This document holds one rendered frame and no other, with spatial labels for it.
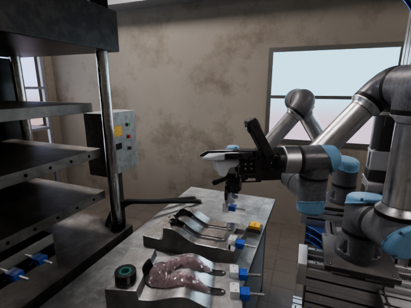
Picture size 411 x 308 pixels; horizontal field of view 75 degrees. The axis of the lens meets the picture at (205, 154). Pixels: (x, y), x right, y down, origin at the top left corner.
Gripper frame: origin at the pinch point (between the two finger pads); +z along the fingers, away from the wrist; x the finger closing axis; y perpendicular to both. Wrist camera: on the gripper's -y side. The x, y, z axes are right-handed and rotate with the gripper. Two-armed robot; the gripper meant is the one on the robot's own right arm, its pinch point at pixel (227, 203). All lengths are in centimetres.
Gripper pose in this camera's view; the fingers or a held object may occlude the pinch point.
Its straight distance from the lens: 161.9
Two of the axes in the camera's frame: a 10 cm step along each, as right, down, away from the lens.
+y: 9.3, 0.9, -3.7
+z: 0.0, 9.7, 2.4
